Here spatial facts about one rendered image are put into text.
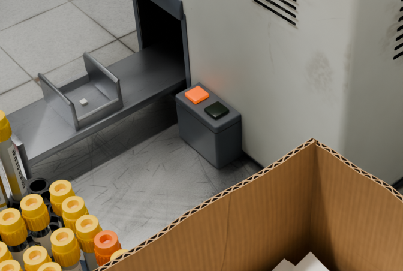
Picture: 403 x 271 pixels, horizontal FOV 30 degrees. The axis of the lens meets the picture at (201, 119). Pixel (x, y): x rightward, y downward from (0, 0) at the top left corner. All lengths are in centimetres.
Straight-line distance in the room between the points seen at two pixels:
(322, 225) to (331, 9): 14
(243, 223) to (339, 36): 14
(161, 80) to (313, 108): 19
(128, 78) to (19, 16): 188
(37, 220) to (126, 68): 26
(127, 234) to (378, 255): 22
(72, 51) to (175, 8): 172
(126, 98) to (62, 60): 165
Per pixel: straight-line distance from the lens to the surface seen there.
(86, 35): 242
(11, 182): 62
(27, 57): 237
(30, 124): 68
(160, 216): 63
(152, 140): 70
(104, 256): 47
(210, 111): 64
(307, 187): 50
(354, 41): 50
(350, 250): 51
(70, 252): 48
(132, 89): 70
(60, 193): 50
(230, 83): 64
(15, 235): 50
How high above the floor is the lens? 135
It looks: 41 degrees down
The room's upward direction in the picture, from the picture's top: 4 degrees counter-clockwise
